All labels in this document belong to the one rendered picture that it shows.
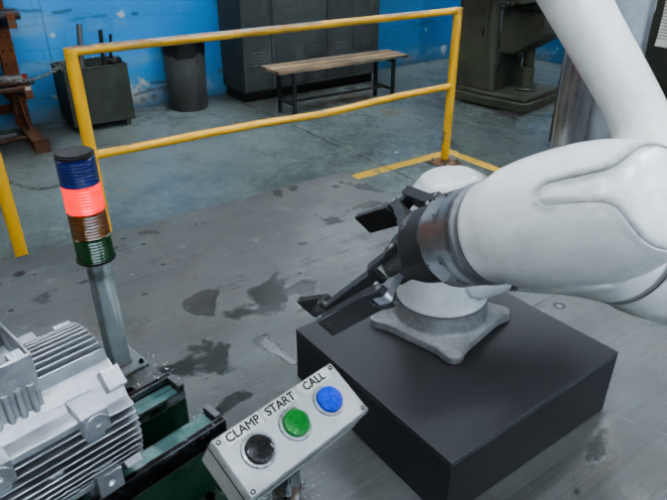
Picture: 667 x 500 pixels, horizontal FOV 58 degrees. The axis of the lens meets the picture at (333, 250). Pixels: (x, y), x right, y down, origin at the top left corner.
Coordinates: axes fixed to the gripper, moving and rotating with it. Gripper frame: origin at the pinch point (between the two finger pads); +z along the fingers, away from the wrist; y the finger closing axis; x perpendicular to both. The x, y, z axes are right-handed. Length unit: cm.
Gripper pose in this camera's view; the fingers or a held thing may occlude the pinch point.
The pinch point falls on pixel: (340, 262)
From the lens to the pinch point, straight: 74.0
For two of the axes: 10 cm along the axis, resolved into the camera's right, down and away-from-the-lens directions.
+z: -5.0, 1.2, 8.6
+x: 6.9, 6.5, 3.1
